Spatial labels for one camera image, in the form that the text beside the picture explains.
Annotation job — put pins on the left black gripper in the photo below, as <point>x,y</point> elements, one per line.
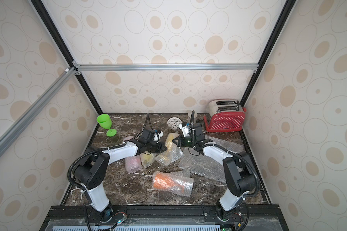
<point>160,149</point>

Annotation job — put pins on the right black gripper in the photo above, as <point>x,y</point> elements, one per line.
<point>186,141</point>

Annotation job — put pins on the clear bubble wrap sheet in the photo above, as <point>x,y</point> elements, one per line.
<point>205,166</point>

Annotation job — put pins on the beige bubble glass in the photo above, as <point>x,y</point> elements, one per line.
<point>173,152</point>

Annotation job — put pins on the green wine glass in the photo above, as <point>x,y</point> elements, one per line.
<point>105,122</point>

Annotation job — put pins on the orange bubble glass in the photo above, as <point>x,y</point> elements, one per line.
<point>179,183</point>

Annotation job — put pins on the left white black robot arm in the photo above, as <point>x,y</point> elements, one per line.
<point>88,171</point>

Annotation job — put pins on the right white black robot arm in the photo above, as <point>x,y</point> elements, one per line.
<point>241,178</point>

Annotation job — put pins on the yellow bubble wrapped glass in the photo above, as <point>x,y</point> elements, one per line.
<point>147,159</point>

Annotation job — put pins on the pink bubble wrapped glass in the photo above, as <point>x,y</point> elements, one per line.
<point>132,162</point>

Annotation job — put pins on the white sink strainer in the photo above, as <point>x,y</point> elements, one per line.
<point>174,122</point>

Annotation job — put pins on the clear jar with powder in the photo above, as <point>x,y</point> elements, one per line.
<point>192,113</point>

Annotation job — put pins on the red toaster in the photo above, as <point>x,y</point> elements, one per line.
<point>224,115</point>

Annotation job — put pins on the horizontal aluminium rail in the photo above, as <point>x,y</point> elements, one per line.
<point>166,67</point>

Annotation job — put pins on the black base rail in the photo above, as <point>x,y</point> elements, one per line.
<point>166,218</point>

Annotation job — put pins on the left diagonal aluminium rail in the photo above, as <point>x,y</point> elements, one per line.
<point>7,139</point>

